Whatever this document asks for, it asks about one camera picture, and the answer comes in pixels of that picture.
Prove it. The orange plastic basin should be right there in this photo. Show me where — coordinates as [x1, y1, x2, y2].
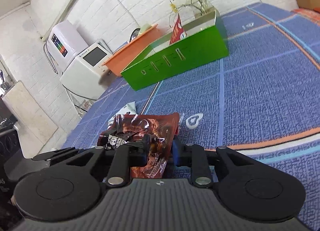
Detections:
[103, 24, 162, 77]

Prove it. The red daily nuts bag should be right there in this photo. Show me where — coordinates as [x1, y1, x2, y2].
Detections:
[169, 14, 187, 45]

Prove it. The light green plate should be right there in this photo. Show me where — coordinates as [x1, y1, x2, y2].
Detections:
[138, 24, 152, 35]

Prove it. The white water purifier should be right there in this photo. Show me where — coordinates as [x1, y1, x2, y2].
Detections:
[44, 20, 88, 74]

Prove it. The white countertop appliance with screen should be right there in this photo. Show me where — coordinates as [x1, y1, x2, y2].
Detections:
[60, 42, 117, 100]

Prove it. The dark red snack bag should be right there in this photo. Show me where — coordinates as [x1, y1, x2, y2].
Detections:
[97, 112, 180, 178]

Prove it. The green cardboard box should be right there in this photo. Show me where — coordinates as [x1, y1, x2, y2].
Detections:
[121, 10, 229, 91]

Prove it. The steel plate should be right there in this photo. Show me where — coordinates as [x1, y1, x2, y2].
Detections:
[129, 28, 140, 42]

